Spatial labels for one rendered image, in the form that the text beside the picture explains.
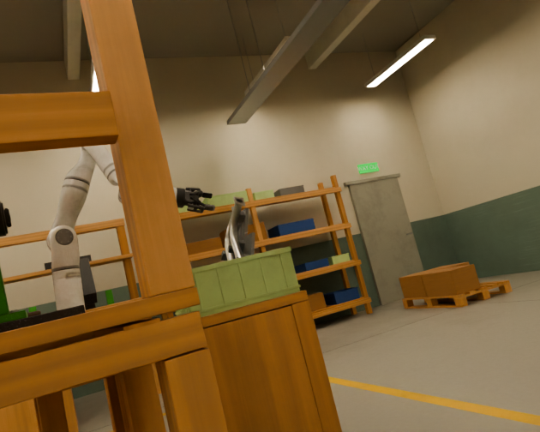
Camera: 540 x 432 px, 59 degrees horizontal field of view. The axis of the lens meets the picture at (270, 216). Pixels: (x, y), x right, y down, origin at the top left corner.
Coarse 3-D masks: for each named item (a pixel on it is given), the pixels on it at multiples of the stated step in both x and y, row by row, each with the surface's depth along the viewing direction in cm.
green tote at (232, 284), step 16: (256, 256) 172; (272, 256) 174; (288, 256) 175; (192, 272) 165; (208, 272) 166; (224, 272) 168; (240, 272) 169; (256, 272) 171; (272, 272) 173; (288, 272) 174; (208, 288) 165; (224, 288) 167; (240, 288) 168; (256, 288) 170; (272, 288) 171; (288, 288) 173; (208, 304) 164; (224, 304) 165; (240, 304) 167
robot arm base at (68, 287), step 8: (56, 272) 165; (64, 272) 164; (72, 272) 166; (80, 272) 170; (56, 280) 164; (64, 280) 164; (72, 280) 165; (80, 280) 168; (56, 288) 164; (64, 288) 163; (72, 288) 164; (80, 288) 167; (56, 296) 164; (64, 296) 163; (72, 296) 164; (80, 296) 166; (56, 304) 165; (64, 304) 162; (72, 304) 163; (80, 304) 165
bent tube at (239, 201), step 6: (234, 198) 186; (240, 198) 188; (240, 204) 184; (234, 210) 187; (240, 210) 187; (234, 216) 188; (234, 222) 189; (234, 228) 189; (234, 234) 188; (234, 240) 185; (234, 246) 182; (234, 252) 179; (240, 252) 178
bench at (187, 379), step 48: (192, 288) 93; (0, 336) 77; (48, 336) 80; (96, 336) 129; (144, 336) 87; (192, 336) 91; (0, 384) 76; (48, 384) 79; (144, 384) 141; (192, 384) 89
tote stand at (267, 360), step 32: (224, 320) 163; (256, 320) 166; (288, 320) 169; (224, 352) 161; (256, 352) 164; (288, 352) 167; (320, 352) 170; (224, 384) 159; (256, 384) 162; (288, 384) 165; (320, 384) 168; (256, 416) 160; (288, 416) 163; (320, 416) 166
